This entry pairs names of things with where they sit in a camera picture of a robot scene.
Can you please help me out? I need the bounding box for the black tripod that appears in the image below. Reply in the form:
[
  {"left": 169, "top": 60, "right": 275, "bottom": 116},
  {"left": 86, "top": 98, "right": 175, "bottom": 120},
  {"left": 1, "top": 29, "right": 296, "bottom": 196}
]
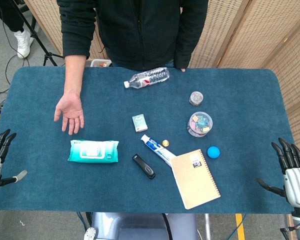
[{"left": 4, "top": 0, "right": 66, "bottom": 67}]

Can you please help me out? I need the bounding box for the black stapler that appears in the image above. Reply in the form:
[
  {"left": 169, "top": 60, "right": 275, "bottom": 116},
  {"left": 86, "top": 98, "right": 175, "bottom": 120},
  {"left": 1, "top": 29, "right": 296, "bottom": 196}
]
[{"left": 131, "top": 153, "right": 156, "bottom": 180}]

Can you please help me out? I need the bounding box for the blue ball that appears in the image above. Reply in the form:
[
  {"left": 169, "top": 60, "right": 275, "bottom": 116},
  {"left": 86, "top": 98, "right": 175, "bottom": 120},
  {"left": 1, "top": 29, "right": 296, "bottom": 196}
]
[{"left": 206, "top": 145, "right": 221, "bottom": 159}]

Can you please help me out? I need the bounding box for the person's right forearm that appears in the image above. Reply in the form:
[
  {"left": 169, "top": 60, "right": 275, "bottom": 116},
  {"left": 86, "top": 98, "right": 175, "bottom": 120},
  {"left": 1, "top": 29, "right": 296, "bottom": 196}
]
[{"left": 63, "top": 54, "right": 88, "bottom": 99}]

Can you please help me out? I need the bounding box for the bystander leg in black trousers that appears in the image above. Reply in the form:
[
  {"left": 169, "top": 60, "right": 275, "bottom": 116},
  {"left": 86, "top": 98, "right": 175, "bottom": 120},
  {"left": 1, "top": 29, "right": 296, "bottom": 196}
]
[{"left": 0, "top": 0, "right": 25, "bottom": 33}]

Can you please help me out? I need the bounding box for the person's open right hand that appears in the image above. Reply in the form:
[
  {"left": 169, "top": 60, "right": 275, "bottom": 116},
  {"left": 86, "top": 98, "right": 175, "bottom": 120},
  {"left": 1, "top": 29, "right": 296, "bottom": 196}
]
[{"left": 53, "top": 92, "right": 85, "bottom": 136}]

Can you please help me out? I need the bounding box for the grey robot torso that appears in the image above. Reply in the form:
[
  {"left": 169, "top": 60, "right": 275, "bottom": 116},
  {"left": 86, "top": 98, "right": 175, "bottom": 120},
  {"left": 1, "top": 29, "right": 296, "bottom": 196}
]
[{"left": 83, "top": 211, "right": 199, "bottom": 240}]

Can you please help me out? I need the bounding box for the small silver lidded jar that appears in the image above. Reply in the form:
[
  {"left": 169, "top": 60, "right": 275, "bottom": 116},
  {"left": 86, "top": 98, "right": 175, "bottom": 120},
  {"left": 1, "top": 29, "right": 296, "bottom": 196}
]
[{"left": 188, "top": 90, "right": 204, "bottom": 107}]

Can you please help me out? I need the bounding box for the kraft spiral notebook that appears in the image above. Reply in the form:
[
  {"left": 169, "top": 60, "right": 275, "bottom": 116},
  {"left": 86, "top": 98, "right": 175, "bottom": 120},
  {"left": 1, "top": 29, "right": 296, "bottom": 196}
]
[{"left": 169, "top": 149, "right": 221, "bottom": 210}]

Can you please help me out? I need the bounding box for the person in black jacket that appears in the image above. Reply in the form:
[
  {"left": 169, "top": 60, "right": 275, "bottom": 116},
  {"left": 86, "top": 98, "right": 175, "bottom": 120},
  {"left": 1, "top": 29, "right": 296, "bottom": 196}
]
[{"left": 56, "top": 0, "right": 209, "bottom": 72}]

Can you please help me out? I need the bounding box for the white plastic basket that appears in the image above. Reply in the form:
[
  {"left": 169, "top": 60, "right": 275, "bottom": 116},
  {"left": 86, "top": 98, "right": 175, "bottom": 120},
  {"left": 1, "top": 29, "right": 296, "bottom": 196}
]
[{"left": 90, "top": 58, "right": 113, "bottom": 68}]

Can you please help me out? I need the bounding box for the white sneaker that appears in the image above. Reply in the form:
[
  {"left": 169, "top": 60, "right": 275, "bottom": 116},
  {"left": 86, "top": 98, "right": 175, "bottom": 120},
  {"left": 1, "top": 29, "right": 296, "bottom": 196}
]
[{"left": 13, "top": 29, "right": 35, "bottom": 59}]

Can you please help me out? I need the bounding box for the small green card box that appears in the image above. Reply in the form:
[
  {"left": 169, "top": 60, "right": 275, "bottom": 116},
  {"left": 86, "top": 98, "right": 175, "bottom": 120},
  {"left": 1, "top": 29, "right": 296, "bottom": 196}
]
[{"left": 131, "top": 113, "right": 149, "bottom": 133}]

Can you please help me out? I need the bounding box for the clear plastic water bottle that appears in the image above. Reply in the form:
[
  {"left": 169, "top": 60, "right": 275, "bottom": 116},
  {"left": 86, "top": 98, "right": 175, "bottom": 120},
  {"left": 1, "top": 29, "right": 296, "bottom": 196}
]
[{"left": 123, "top": 66, "right": 171, "bottom": 89}]

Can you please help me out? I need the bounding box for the green wet wipes pack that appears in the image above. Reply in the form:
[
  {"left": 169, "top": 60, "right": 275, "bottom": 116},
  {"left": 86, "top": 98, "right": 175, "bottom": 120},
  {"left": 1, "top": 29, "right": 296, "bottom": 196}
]
[{"left": 67, "top": 139, "right": 120, "bottom": 164}]

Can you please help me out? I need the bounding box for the white blue toothpaste tube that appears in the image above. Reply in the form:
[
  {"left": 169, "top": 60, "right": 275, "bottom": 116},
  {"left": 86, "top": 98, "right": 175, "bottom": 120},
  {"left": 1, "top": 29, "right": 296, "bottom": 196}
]
[{"left": 140, "top": 134, "right": 177, "bottom": 167}]

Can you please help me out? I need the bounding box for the blue table mat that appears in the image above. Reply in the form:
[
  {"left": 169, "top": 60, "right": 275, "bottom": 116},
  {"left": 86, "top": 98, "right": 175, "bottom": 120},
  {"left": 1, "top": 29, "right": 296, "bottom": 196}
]
[{"left": 0, "top": 66, "right": 300, "bottom": 215}]

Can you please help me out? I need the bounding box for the clear jar of binder clips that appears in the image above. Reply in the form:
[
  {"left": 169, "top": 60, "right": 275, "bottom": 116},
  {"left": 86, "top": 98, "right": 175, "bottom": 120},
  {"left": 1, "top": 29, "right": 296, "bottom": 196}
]
[{"left": 186, "top": 111, "right": 214, "bottom": 138}]

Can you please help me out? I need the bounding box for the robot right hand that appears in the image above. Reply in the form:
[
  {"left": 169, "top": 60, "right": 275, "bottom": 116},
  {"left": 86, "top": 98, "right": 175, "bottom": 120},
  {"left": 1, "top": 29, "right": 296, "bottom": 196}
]
[{"left": 255, "top": 137, "right": 300, "bottom": 207}]

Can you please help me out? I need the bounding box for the black floor cable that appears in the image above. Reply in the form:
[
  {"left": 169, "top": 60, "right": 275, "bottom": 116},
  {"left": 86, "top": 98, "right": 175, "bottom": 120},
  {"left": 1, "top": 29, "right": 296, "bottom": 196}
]
[{"left": 0, "top": 14, "right": 31, "bottom": 98}]

